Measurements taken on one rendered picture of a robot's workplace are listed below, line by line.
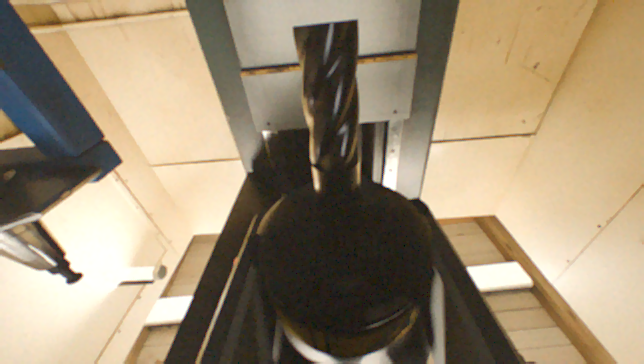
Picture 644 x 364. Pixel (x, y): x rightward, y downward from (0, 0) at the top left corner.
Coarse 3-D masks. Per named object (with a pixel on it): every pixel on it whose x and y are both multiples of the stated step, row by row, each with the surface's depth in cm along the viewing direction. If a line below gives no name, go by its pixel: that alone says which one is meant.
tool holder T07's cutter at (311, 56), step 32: (320, 32) 4; (352, 32) 4; (320, 64) 4; (352, 64) 4; (320, 96) 5; (352, 96) 5; (320, 128) 5; (352, 128) 5; (320, 160) 5; (352, 160) 6; (320, 192) 6; (352, 192) 6
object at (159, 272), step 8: (112, 272) 100; (120, 272) 100; (128, 272) 100; (136, 272) 99; (144, 272) 99; (152, 272) 98; (160, 272) 99; (112, 280) 100; (120, 280) 100; (128, 280) 103; (136, 280) 103; (144, 280) 103; (152, 280) 104
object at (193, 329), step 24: (360, 168) 82; (240, 192) 78; (264, 192) 76; (240, 216) 69; (240, 240) 61; (216, 264) 56; (216, 288) 51; (192, 312) 48; (192, 336) 44; (168, 360) 41; (192, 360) 41
